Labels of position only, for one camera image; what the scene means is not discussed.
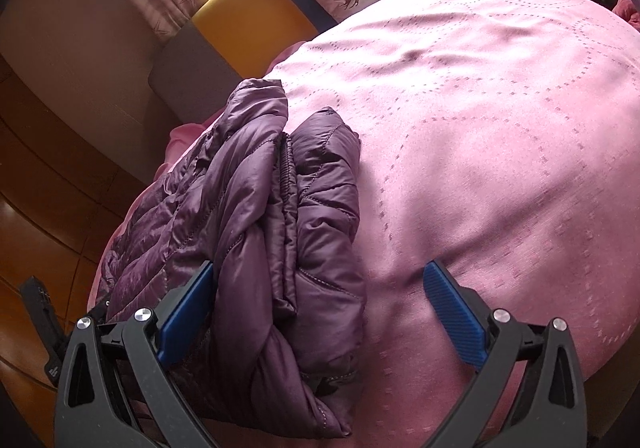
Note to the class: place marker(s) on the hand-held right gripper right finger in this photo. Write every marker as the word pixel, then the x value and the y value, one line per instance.
pixel 452 313

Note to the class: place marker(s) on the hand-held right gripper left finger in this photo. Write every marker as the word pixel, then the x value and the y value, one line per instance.
pixel 185 313

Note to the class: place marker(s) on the purple quilted down jacket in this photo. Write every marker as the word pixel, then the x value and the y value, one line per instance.
pixel 250 228

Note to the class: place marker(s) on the pink dotted bedspread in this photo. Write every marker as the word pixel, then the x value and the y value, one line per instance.
pixel 475 127

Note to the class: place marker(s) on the grey yellow blue headboard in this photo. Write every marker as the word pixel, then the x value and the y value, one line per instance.
pixel 250 12

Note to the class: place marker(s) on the pink cloth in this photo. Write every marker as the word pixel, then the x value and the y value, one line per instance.
pixel 627 10

